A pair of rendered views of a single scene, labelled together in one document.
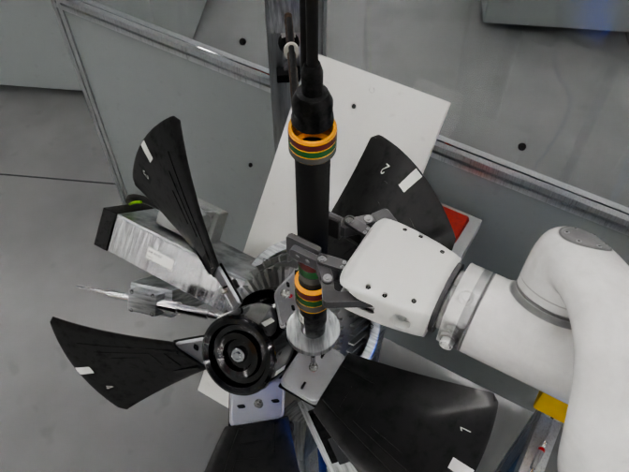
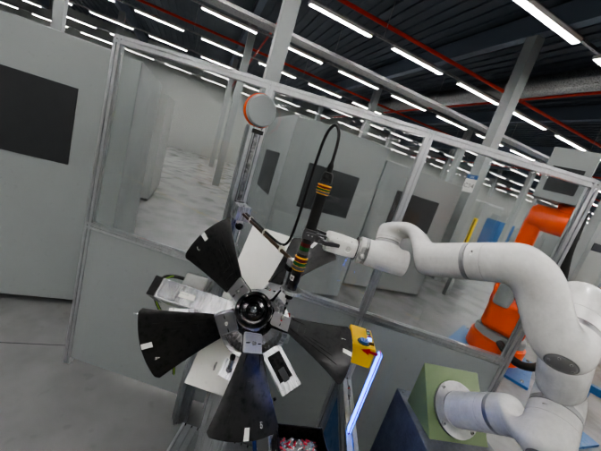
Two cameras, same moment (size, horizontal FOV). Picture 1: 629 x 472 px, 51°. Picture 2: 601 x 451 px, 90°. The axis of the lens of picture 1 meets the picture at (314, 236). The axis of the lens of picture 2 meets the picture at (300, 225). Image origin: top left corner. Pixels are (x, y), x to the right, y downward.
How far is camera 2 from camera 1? 69 cm
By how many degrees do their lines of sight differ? 47
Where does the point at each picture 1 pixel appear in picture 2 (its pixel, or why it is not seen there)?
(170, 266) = (193, 299)
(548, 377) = (394, 259)
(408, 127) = not seen: hidden behind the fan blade
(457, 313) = (365, 243)
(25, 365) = not seen: outside the picture
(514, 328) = (382, 246)
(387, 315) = (344, 247)
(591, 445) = (425, 245)
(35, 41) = (21, 265)
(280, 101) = not seen: hidden behind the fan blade
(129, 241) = (169, 289)
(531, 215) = (312, 312)
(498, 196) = (300, 305)
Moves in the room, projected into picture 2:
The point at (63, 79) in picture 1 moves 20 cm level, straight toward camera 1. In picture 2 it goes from (29, 288) to (35, 301)
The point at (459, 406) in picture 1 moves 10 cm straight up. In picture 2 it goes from (338, 331) to (347, 307)
